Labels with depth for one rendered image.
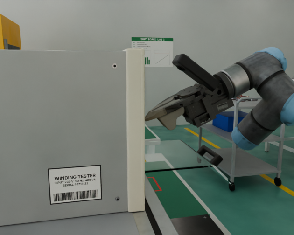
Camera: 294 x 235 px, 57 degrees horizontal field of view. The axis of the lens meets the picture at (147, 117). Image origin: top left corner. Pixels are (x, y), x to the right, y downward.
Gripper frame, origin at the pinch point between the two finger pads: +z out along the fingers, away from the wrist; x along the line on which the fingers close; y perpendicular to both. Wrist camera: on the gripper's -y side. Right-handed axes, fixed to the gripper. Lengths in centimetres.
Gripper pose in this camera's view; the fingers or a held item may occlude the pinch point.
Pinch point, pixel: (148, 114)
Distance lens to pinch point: 63.1
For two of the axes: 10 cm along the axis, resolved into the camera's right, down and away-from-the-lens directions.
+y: 4.1, 8.8, 2.6
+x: -2.2, -1.8, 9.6
